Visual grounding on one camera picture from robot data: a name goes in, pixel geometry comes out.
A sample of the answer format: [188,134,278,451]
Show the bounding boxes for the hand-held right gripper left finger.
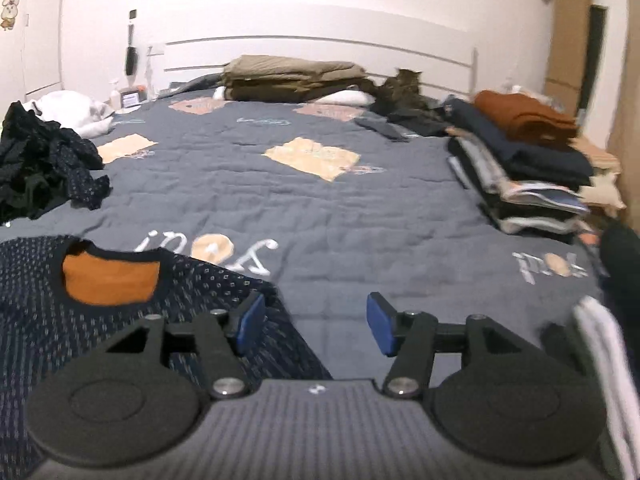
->
[102,292,266,401]

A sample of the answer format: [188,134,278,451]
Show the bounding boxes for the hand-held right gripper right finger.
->
[366,292,531,401]

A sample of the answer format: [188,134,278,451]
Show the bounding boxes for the navy dotted sweater orange lining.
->
[0,234,335,471]

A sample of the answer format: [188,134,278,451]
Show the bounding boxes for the rust-topped folded clothes stack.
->
[445,89,593,235]

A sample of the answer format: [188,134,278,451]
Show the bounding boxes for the pile of dark clothes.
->
[0,101,112,211]

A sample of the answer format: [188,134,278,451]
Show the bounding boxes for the grey patchwork quilt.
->
[0,82,621,461]

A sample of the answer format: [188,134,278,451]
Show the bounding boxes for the small dark grey cloth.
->
[354,115,418,142]

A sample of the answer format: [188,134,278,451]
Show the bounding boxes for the dark crumpled garment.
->
[387,105,456,137]

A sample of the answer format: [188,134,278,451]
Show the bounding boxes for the white pillow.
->
[312,87,378,107]

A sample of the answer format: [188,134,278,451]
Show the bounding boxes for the tabby cat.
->
[370,67,441,116]

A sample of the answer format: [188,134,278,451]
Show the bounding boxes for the dark grey pillow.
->
[157,72,226,96]

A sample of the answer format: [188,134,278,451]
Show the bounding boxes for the cream folded blanket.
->
[570,132,628,211]

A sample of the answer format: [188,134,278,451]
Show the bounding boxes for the light grey hoodie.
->
[22,91,117,137]

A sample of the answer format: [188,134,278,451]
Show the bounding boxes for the white bed headboard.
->
[162,35,478,98]

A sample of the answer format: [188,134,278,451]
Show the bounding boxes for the beige curtain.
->
[607,10,640,241]

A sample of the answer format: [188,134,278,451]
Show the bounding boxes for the tall cardboard box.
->
[544,0,595,111]

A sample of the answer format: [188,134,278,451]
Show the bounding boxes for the dark upright board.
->
[577,4,610,118]

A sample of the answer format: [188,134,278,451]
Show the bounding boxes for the white wardrobe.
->
[0,0,66,111]

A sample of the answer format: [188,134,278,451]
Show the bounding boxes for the cartoon mouse sticker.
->
[0,0,21,32]

